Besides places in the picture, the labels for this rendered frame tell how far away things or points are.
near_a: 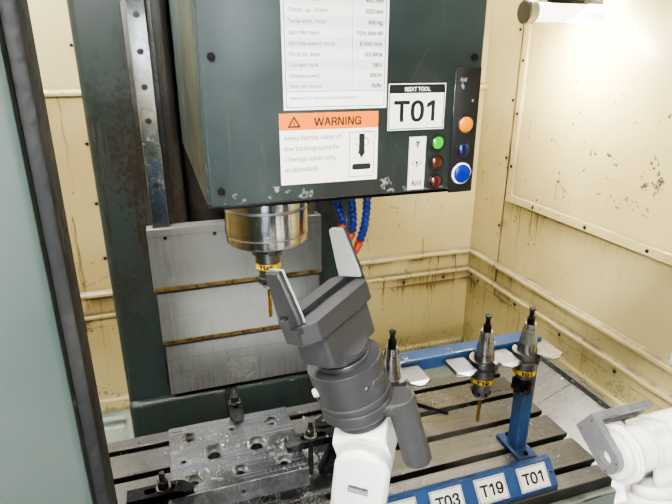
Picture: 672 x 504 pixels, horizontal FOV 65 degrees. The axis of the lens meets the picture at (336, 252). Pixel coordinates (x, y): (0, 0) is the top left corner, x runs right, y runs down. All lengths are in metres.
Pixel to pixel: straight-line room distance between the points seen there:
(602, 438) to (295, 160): 0.54
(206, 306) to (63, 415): 1.21
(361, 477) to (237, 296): 0.98
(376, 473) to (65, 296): 0.42
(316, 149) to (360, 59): 0.14
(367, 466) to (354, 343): 0.14
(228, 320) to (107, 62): 0.74
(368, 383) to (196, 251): 0.96
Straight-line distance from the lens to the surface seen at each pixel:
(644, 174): 1.59
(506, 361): 1.23
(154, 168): 1.43
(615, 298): 1.71
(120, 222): 1.51
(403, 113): 0.86
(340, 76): 0.81
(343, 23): 0.82
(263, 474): 1.25
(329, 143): 0.82
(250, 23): 0.78
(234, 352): 1.64
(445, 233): 2.19
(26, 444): 0.38
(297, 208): 0.97
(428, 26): 0.87
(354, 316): 0.59
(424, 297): 2.26
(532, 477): 1.38
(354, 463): 0.64
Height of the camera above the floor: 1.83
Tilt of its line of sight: 20 degrees down
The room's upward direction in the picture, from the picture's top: straight up
